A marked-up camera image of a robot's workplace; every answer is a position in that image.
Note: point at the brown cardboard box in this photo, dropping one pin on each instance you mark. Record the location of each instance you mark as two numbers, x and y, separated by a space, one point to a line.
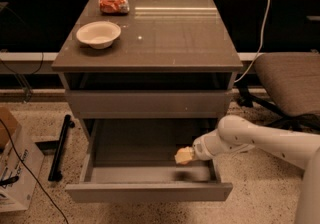
8 125

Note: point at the grey drawer cabinet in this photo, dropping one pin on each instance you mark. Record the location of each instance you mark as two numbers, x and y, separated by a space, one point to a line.
174 59

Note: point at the white cardboard box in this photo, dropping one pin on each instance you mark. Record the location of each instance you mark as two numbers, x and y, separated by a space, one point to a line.
17 194

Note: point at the open grey drawer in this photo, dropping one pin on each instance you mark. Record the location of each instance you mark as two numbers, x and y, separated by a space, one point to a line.
132 161

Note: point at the white bowl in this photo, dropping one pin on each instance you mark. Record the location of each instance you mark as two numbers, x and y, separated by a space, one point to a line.
99 34

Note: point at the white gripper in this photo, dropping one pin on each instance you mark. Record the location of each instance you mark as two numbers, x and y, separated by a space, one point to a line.
200 149

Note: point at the grey office chair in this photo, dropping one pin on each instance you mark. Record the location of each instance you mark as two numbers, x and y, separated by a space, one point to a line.
292 81

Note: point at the red snack bag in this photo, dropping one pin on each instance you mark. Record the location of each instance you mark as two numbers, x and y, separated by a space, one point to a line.
114 6

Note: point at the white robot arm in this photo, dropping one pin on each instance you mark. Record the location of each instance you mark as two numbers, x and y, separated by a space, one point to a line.
236 134

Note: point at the black metal bar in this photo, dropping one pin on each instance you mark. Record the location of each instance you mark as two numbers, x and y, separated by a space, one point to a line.
55 174

